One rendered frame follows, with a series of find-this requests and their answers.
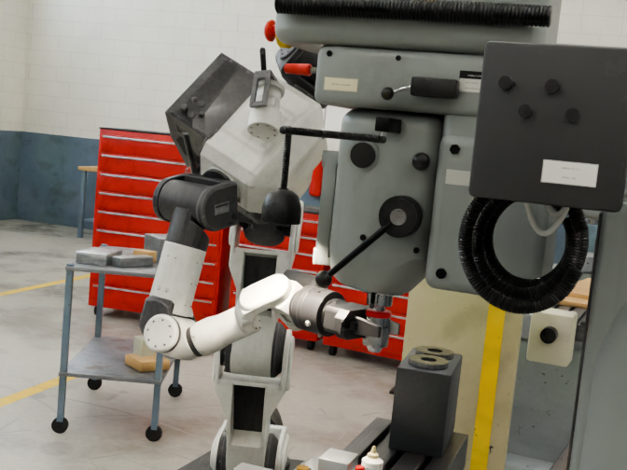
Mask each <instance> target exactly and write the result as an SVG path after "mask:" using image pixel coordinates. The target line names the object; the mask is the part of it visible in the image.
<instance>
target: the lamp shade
mask: <svg viewBox="0 0 627 470"><path fill-rule="evenodd" d="M300 219H301V205H300V197H299V196H298V195H297V194H296V193H295V192H294V191H293V190H290V189H288V188H280V187H279V188H275V189H274V190H272V191H270V192H269V193H267V196H266V198H265V200H264V202H263V204H262V210H261V221H263V222H268V223H274V224H283V225H299V224H300Z"/></svg>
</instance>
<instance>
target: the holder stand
mask: <svg viewBox="0 0 627 470"><path fill-rule="evenodd" d="M462 357H463V356H462V354H457V353H454V352H453V351H451V350H449V349H446V348H441V347H437V346H418V347H416V348H412V350H411V351H410V352H409V354H408V355H407V356H406V357H405V358H404V360H403V361H402V362H401V363H400V365H399V366H398V367H397V375H396V384H395V392H394V402H393V410H392V420H391V428H390V436H389V446H388V448H389V449H396V450H402V451H407V452H411V453H417V454H422V455H427V456H432V457H438V458H441V457H442V455H443V453H444V451H445V449H446V447H447V445H448V442H449V440H450V438H451V435H452V433H453V429H454V423H455V414H456V406H457V398H458V390H459V381H460V374H461V365H462Z"/></svg>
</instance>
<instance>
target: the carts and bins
mask: <svg viewBox="0 0 627 470"><path fill-rule="evenodd" d="M166 235H167V234H151V233H146V234H145V244H144V249H135V248H126V247H116V246H107V244H103V243H102V244H101V246H100V247H91V248H87V249H83V250H80V251H77V256H76V261H74V262H72V263H68V264H66V266H65V270H66V277H65V292H64V306H63V334H62V348H61V363H60V371H59V376H60V377H59V392H58V406H57V418H55V419H54V420H53V422H52V423H51V428H52V430H53V431H54V432H55V433H57V434H62V433H64V432H65V431H66V429H67V428H68V426H69V422H68V420H67V419H66V418H65V417H64V410H65V396H66V382H67V377H75V378H85V379H88V382H87V383H88V386H89V388H90V389H92V390H97V389H99V388H100V387H101V385H102V380H116V381H127V382H137V383H148V384H154V394H153V406H152V418H151V425H150V426H148V427H147V429H146V438H147V439H148V440H149V441H152V442H155V441H158V440H160V438H161V435H162V430H161V428H160V427H159V426H158V423H159V411H160V387H161V384H162V382H163V381H164V379H165V377H166V375H167V373H168V372H169V370H170V368H171V366H172V364H173V363H174V379H173V383H172V384H171V385H170V386H169V388H168V393H169V395H170V396H172V397H178V396H179V395H181V393H182V386H181V384H179V371H180V360H181V359H174V358H172V357H169V356H167V355H164V354H162V353H160V352H153V351H151V350H150V349H149V348H148V347H147V345H146V343H145V340H144V336H134V339H124V338H113V337H103V336H101V335H102V321H103V308H104V294H105V275H106V274H114V275H124V276H134V277H145V278H155V275H156V271H157V268H158V265H159V262H160V256H161V252H162V248H163V245H164V242H165V239H166ZM74 271H83V272H93V273H99V283H98V297H97V310H96V324H95V337H94V338H93V339H92V340H91V341H89V342H88V343H87V344H86V345H85V346H84V347H83V348H82V349H81V350H80V351H79V352H78V353H77V354H76V355H75V356H74V357H73V358H72V359H71V360H70V361H69V362H68V353H69V339H70V324H71V310H72V296H73V282H74Z"/></svg>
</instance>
